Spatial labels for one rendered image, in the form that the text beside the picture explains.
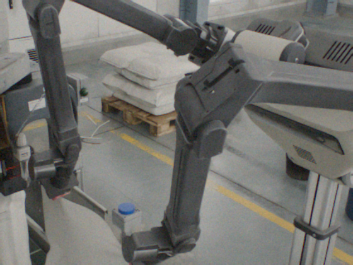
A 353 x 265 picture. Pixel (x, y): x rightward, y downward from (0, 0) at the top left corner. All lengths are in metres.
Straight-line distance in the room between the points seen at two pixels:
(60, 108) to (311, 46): 0.61
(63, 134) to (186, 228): 0.45
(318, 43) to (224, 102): 0.55
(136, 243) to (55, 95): 0.42
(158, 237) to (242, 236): 2.09
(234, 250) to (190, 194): 2.13
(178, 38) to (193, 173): 0.53
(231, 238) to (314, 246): 1.52
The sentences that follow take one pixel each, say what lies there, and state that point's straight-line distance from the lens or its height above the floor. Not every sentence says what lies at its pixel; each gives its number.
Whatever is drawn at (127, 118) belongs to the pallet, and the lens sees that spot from 4.55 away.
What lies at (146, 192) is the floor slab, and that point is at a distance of 3.47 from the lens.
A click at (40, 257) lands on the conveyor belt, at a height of 0.38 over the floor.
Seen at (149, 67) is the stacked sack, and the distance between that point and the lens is 4.18.
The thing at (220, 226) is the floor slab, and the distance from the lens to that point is 3.18.
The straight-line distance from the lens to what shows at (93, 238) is 1.31.
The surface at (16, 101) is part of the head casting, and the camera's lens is 1.48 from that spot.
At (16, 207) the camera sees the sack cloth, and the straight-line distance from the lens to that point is 1.94.
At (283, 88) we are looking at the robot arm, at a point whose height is 1.59.
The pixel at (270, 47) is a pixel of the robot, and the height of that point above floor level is 1.56.
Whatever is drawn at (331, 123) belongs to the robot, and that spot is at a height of 1.39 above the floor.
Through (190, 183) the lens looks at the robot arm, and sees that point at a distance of 0.85.
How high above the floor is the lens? 1.82
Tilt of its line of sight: 27 degrees down
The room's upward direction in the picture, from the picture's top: straight up
